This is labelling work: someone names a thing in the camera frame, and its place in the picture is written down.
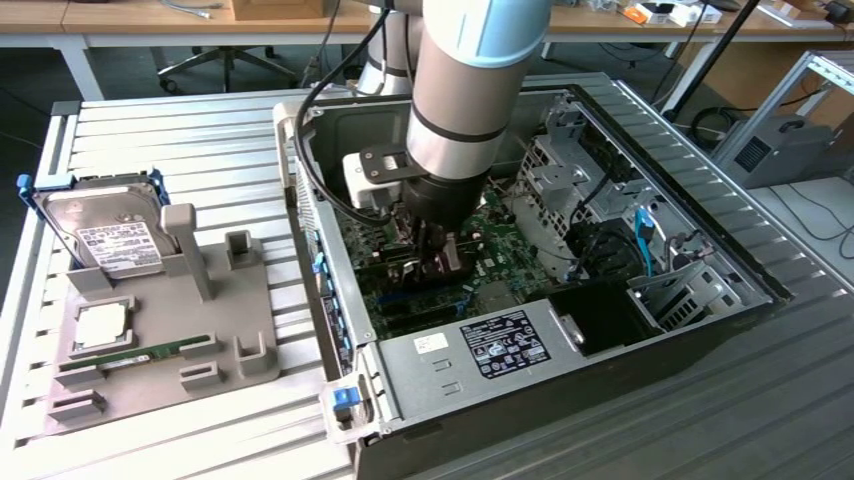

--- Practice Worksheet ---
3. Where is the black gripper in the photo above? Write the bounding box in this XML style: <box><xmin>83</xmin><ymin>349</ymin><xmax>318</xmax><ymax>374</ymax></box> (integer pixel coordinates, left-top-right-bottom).
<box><xmin>399</xmin><ymin>173</ymin><xmax>490</xmax><ymax>236</ymax></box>

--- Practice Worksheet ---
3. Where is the green motherboard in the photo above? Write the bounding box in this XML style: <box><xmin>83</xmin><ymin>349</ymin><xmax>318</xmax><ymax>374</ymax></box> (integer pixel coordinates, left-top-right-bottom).
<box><xmin>330</xmin><ymin>172</ymin><xmax>552</xmax><ymax>341</ymax></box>

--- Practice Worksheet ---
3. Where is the perforated metal disk bay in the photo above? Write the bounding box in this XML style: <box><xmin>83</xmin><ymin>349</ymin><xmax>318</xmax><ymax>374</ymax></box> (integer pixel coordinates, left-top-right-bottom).
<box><xmin>512</xmin><ymin>133</ymin><xmax>602</xmax><ymax>261</ymax></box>

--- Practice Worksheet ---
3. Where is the blue expansion slot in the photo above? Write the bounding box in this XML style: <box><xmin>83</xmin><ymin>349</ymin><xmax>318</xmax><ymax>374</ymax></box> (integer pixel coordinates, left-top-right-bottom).
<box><xmin>374</xmin><ymin>289</ymin><xmax>463</xmax><ymax>308</ymax></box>

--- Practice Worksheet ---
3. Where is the silver chipset heatsink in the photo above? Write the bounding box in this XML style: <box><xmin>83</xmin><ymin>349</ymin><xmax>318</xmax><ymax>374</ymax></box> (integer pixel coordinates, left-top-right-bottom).
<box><xmin>474</xmin><ymin>284</ymin><xmax>523</xmax><ymax>312</ymax></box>

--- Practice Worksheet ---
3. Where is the long black expansion slot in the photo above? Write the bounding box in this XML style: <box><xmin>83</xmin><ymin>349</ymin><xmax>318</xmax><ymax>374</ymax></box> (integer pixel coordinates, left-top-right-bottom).
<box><xmin>383</xmin><ymin>304</ymin><xmax>459</xmax><ymax>325</ymax></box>
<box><xmin>387</xmin><ymin>316</ymin><xmax>460</xmax><ymax>338</ymax></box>

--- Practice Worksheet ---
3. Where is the grey power supply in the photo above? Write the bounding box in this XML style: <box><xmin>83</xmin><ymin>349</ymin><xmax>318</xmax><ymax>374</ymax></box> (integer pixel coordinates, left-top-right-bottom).
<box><xmin>359</xmin><ymin>299</ymin><xmax>587</xmax><ymax>426</ymax></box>

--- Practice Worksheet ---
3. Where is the grey parts rack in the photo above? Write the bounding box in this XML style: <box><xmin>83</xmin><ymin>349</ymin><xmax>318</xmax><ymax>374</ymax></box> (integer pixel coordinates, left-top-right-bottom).
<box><xmin>40</xmin><ymin>202</ymin><xmax>280</xmax><ymax>437</ymax></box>

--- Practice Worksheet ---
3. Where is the office chair base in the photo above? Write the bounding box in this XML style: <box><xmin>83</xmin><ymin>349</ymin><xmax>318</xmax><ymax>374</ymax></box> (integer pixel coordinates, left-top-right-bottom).
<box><xmin>157</xmin><ymin>44</ymin><xmax>302</xmax><ymax>95</ymax></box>

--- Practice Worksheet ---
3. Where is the brown cardboard box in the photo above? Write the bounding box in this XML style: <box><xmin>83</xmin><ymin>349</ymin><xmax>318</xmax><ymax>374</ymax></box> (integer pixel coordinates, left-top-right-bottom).
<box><xmin>229</xmin><ymin>0</ymin><xmax>322</xmax><ymax>22</ymax></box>

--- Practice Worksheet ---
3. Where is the orange and white box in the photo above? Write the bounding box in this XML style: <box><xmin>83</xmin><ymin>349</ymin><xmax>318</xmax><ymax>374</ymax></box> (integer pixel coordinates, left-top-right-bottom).
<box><xmin>623</xmin><ymin>2</ymin><xmax>671</xmax><ymax>25</ymax></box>

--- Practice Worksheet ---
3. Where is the open PC case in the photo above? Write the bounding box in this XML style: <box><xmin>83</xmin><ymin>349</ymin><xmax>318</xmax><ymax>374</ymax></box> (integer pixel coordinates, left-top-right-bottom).
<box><xmin>272</xmin><ymin>84</ymin><xmax>795</xmax><ymax>480</ymax></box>

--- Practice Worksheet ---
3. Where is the black stand pole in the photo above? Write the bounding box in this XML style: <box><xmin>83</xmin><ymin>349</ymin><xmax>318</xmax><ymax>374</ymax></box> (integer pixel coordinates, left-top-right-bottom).
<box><xmin>663</xmin><ymin>0</ymin><xmax>766</xmax><ymax>124</ymax></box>

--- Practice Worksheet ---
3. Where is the green RAM stick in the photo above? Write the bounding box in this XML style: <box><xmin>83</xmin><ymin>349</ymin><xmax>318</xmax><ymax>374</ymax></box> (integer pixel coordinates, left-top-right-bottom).
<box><xmin>57</xmin><ymin>335</ymin><xmax>209</xmax><ymax>374</ymax></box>

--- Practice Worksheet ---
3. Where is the grey equipment box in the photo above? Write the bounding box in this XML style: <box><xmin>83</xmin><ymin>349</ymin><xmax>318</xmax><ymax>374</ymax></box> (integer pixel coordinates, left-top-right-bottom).
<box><xmin>731</xmin><ymin>113</ymin><xmax>843</xmax><ymax>190</ymax></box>

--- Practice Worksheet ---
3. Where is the small white box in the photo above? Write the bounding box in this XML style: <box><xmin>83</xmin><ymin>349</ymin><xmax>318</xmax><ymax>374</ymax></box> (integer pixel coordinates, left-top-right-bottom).
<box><xmin>666</xmin><ymin>3</ymin><xmax>723</xmax><ymax>27</ymax></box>

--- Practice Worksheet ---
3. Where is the silver CPU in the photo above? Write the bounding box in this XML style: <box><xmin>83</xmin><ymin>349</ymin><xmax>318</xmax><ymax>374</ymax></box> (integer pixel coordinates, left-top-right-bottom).
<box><xmin>71</xmin><ymin>303</ymin><xmax>132</xmax><ymax>351</ymax></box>

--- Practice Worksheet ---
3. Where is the wooden top desk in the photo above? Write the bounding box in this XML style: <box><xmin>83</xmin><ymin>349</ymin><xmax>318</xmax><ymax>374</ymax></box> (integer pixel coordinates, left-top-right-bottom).
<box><xmin>539</xmin><ymin>0</ymin><xmax>854</xmax><ymax>119</ymax></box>
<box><xmin>0</xmin><ymin>0</ymin><xmax>375</xmax><ymax>101</ymax></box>

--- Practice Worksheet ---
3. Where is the flat white box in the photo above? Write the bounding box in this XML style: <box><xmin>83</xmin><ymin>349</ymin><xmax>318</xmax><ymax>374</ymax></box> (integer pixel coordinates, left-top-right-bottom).
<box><xmin>759</xmin><ymin>2</ymin><xmax>826</xmax><ymax>27</ymax></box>

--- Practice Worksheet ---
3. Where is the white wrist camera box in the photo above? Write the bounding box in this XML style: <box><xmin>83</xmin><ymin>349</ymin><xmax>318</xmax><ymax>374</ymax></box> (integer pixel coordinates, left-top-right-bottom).
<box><xmin>342</xmin><ymin>143</ymin><xmax>419</xmax><ymax>209</ymax></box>

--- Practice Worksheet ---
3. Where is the black wire bundle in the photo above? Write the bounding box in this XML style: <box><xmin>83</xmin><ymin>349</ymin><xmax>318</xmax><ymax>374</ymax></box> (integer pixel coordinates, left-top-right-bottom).
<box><xmin>566</xmin><ymin>222</ymin><xmax>642</xmax><ymax>281</ymax></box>

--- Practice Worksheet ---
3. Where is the blue disk wire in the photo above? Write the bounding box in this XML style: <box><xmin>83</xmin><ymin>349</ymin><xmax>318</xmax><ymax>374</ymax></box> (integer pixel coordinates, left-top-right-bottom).
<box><xmin>632</xmin><ymin>205</ymin><xmax>660</xmax><ymax>281</ymax></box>

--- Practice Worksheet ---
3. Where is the metal drive bracket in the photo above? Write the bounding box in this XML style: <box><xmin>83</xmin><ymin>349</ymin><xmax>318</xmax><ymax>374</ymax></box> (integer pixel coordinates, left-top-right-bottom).
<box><xmin>624</xmin><ymin>259</ymin><xmax>755</xmax><ymax>334</ymax></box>

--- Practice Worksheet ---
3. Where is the coiled black cable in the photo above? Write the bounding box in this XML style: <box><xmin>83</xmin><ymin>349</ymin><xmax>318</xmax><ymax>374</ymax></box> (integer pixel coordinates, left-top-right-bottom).
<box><xmin>689</xmin><ymin>106</ymin><xmax>743</xmax><ymax>150</ymax></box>

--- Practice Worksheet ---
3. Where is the hard disk with blue bracket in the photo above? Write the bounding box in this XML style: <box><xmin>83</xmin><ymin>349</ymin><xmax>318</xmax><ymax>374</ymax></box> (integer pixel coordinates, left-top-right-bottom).
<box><xmin>13</xmin><ymin>168</ymin><xmax>183</xmax><ymax>281</ymax></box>

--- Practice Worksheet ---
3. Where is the grey cable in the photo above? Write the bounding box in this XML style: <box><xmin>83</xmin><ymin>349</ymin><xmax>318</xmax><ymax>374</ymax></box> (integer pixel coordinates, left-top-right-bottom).
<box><xmin>157</xmin><ymin>0</ymin><xmax>225</xmax><ymax>20</ymax></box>

